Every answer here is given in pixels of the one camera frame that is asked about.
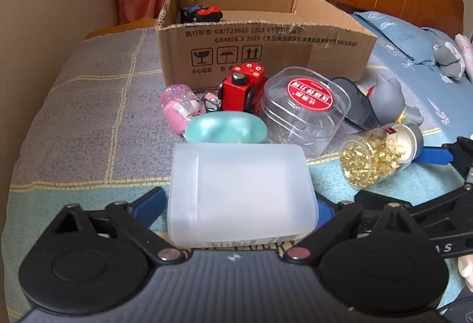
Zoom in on translucent white plastic container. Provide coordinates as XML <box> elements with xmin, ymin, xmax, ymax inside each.
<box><xmin>167</xmin><ymin>143</ymin><xmax>319</xmax><ymax>249</ymax></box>

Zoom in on brown cardboard box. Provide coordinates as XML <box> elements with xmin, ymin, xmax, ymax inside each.
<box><xmin>154</xmin><ymin>0</ymin><xmax>378</xmax><ymax>91</ymax></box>

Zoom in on blue floral pillow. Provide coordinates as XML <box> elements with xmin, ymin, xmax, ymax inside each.
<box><xmin>351</xmin><ymin>11</ymin><xmax>444</xmax><ymax>65</ymax></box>

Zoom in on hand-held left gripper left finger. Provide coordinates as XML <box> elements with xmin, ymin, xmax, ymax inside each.
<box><xmin>48</xmin><ymin>187</ymin><xmax>182</xmax><ymax>265</ymax></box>

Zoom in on pink patterned cloth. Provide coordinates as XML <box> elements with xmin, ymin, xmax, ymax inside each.
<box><xmin>454</xmin><ymin>33</ymin><xmax>473</xmax><ymax>83</ymax></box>

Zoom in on grey plaid blanket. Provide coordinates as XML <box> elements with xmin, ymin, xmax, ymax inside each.
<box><xmin>7</xmin><ymin>27</ymin><xmax>473</xmax><ymax>323</ymax></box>

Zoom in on grey plush toy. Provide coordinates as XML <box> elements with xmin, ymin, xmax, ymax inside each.
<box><xmin>432</xmin><ymin>38</ymin><xmax>466</xmax><ymax>80</ymax></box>

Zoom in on teal oval case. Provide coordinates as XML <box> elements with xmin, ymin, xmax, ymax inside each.
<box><xmin>185</xmin><ymin>111</ymin><xmax>267</xmax><ymax>145</ymax></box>

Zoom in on black toy car red wheels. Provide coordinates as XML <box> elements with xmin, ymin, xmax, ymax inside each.
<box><xmin>180</xmin><ymin>4</ymin><xmax>224</xmax><ymax>24</ymax></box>

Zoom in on pink glitter bottle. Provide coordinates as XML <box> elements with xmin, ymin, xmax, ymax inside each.
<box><xmin>160</xmin><ymin>85</ymin><xmax>207</xmax><ymax>136</ymax></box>

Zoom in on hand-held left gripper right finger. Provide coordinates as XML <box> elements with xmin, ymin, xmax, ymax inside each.
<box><xmin>284</xmin><ymin>197</ymin><xmax>418</xmax><ymax>266</ymax></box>

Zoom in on blue floral bed sheet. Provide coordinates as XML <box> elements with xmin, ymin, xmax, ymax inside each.
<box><xmin>364</xmin><ymin>38</ymin><xmax>473</xmax><ymax>146</ymax></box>

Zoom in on black glasses case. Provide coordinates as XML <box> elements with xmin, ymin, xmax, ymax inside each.
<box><xmin>331</xmin><ymin>77</ymin><xmax>379</xmax><ymax>131</ymax></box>

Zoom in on clear plastic jar red label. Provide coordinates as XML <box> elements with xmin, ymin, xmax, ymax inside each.
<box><xmin>260</xmin><ymin>66</ymin><xmax>351</xmax><ymax>157</ymax></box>

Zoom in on bottle of gold capsules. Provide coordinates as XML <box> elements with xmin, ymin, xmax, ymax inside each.
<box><xmin>339</xmin><ymin>122</ymin><xmax>425</xmax><ymax>191</ymax></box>

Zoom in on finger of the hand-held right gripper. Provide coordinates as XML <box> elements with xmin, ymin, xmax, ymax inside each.
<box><xmin>354</xmin><ymin>184</ymin><xmax>473</xmax><ymax>224</ymax></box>
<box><xmin>417</xmin><ymin>136</ymin><xmax>473</xmax><ymax>176</ymax></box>

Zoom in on red wooden toy train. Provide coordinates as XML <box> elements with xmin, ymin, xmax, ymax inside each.
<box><xmin>218</xmin><ymin>63</ymin><xmax>267</xmax><ymax>113</ymax></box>

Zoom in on grey cat figurine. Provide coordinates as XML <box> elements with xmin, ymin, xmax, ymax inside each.
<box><xmin>364</xmin><ymin>74</ymin><xmax>425</xmax><ymax>129</ymax></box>

